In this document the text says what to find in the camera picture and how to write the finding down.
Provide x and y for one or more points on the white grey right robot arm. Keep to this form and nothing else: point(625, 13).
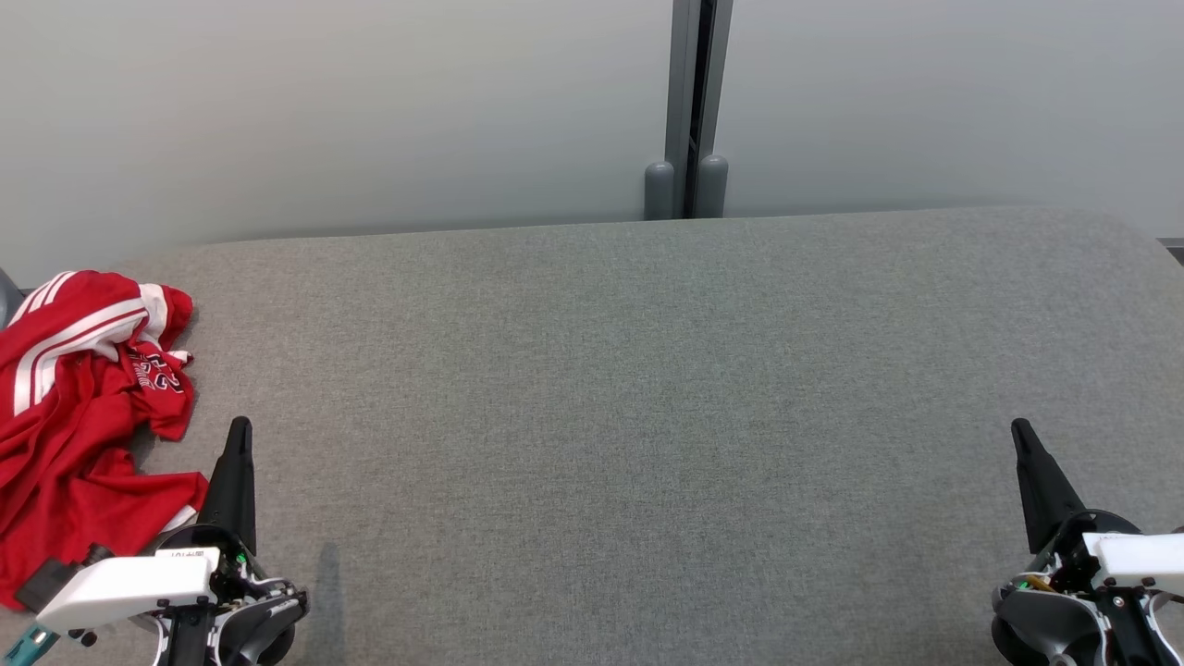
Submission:
point(1054, 624)

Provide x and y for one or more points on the teal left camera connector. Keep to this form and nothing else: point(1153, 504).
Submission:
point(35, 643)

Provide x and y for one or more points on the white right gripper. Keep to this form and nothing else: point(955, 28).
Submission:
point(1138, 560)

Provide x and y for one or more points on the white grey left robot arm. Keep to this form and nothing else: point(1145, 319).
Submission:
point(264, 624)

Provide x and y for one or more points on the grey fabric sofa seat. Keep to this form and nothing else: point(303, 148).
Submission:
point(647, 416)

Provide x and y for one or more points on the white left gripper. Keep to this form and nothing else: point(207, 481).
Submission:
point(129, 587)

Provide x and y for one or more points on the grey metal partition post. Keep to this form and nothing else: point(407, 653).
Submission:
point(698, 83)

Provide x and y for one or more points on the red shorts white stripes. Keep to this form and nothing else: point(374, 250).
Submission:
point(74, 481)

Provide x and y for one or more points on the grey rounded post foot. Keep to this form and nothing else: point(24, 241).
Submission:
point(659, 190)
point(712, 185)

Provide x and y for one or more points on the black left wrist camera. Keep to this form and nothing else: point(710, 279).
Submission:
point(55, 575)

